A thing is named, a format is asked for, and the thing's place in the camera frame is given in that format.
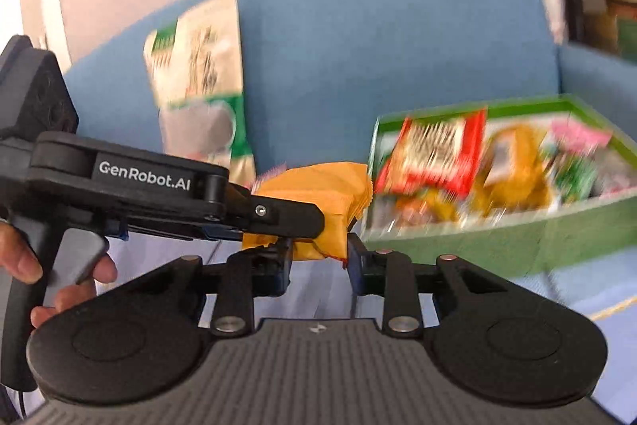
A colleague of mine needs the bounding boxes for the blue checked blanket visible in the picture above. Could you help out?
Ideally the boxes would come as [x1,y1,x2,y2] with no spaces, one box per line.
[20,231,637,421]

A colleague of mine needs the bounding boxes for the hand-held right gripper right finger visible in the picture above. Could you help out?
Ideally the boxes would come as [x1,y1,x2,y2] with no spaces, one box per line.
[346,231,513,339]

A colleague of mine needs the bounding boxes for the red nut bar packet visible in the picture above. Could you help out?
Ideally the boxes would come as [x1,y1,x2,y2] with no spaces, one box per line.
[373,109,487,199]

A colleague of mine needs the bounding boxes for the orange snack packet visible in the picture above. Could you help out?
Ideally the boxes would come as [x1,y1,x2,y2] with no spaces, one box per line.
[241,161,374,262]

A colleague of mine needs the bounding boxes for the person's left hand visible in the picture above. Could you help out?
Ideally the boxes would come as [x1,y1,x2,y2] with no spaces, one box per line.
[0,215,119,331]

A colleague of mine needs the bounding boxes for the green cardboard box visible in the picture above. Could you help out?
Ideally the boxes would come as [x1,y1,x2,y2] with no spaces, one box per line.
[361,95,637,279]

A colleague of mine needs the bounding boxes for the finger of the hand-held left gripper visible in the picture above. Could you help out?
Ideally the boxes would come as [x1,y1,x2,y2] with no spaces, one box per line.
[221,183,326,241]
[199,225,246,243]

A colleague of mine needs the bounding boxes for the large tan green grain pouch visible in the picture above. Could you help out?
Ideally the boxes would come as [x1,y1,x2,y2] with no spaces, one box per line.
[143,0,257,189]

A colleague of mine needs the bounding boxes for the green candy packet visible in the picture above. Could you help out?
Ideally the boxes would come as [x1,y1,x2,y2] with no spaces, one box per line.
[555,156,598,204]

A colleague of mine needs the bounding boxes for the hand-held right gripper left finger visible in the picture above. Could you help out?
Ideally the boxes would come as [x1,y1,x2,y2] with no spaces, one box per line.
[107,236,294,339]

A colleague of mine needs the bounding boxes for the blue fabric sofa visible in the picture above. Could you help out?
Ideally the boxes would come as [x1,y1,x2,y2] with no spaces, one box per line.
[62,0,637,286]

